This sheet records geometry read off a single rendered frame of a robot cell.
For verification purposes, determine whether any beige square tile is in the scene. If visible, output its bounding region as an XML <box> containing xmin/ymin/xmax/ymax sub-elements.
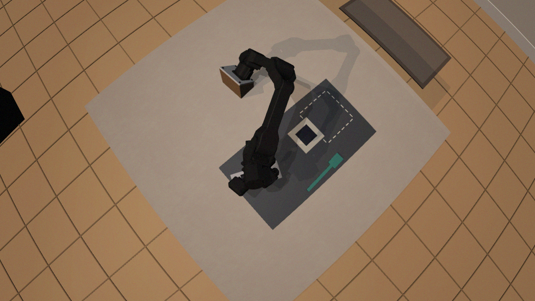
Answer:
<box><xmin>288</xmin><ymin>117</ymin><xmax>324</xmax><ymax>154</ymax></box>

